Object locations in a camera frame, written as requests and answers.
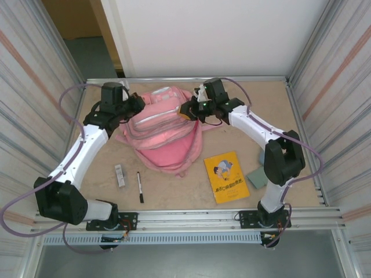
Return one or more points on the yellow picture book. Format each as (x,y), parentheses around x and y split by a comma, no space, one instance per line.
(226,176)

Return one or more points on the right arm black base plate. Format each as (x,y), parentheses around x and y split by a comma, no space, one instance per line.
(246,218)

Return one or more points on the small grey white box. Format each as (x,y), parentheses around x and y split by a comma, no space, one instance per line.
(120,177)

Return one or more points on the wide aluminium mounting rail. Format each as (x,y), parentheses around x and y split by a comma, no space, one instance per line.
(188,217)

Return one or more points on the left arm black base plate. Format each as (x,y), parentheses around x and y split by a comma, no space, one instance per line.
(130,220)

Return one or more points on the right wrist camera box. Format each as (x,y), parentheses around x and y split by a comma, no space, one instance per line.
(201,92)

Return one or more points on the left arm base wiring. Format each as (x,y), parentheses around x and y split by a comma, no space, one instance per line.
(116,239)

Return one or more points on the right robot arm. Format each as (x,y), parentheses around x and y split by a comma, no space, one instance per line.
(255,121)

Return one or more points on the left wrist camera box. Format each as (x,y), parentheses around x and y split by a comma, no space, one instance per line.
(124,84)

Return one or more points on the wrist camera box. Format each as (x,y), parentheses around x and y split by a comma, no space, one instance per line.
(124,84)
(201,92)

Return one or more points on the brown wooden door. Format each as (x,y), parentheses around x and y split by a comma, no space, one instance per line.
(111,49)

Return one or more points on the pink school backpack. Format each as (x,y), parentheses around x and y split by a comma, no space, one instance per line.
(165,136)

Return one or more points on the right arm base wiring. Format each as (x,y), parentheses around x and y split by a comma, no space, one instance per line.
(271,239)

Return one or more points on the long thin aluminium table rail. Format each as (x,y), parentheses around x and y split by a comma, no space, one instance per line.
(261,78)

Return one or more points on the black and white marker pen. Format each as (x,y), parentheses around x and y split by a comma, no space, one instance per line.
(140,186)

